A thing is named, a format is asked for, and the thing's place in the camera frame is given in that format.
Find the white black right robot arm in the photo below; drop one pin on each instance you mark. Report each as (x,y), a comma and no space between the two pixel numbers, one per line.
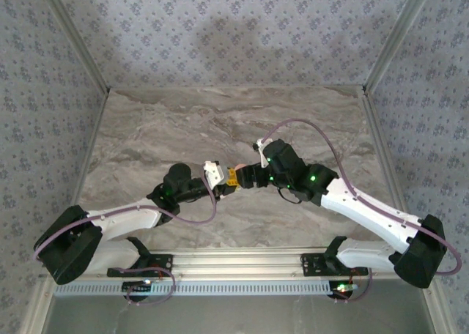
(366,209)

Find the pink earbud charging case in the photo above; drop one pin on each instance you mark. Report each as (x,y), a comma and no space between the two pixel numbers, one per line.
(240,166)

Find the grey metal shelf panel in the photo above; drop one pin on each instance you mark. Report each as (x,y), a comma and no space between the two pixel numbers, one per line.
(238,317)

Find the short aluminium frame strut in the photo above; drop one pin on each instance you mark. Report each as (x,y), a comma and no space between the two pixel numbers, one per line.
(36,312)
(441,319)

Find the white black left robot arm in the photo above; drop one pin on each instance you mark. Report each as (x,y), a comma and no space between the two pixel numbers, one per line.
(124,220)

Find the aluminium mounting rail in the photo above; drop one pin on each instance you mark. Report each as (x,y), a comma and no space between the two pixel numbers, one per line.
(238,262)

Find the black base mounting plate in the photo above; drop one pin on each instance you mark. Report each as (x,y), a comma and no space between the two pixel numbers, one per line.
(311,264)
(161,262)

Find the black controller board with LED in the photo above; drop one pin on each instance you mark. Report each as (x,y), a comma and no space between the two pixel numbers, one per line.
(342,287)
(135,286)

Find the aluminium table side rail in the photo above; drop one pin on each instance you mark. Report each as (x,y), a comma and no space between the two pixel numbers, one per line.
(85,165)
(385,165)

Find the aluminium frame post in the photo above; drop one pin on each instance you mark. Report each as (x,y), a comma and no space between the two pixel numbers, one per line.
(76,37)
(396,37)

